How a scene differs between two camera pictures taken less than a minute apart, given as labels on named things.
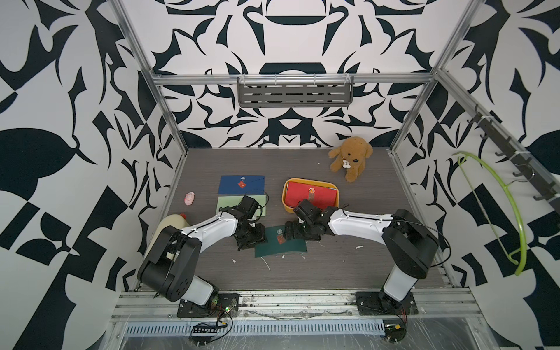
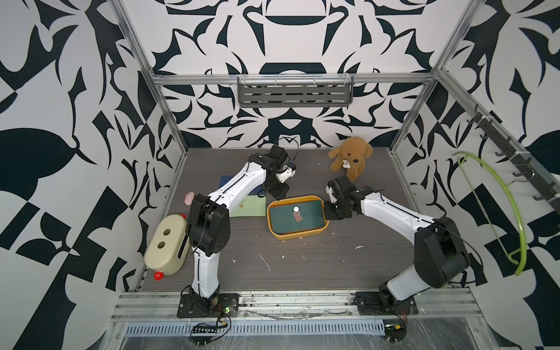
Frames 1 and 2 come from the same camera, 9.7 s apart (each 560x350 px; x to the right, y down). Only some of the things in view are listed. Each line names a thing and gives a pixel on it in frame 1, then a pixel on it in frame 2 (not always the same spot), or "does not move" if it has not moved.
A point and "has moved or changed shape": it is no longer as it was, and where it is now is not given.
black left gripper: x=260 y=238 -> x=281 y=192
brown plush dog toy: x=351 y=155 does not move
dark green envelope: x=277 y=243 has moved or changed shape
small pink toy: x=189 y=197 does not move
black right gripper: x=293 y=232 -> x=328 y=212
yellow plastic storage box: x=323 y=183 has moved or changed shape
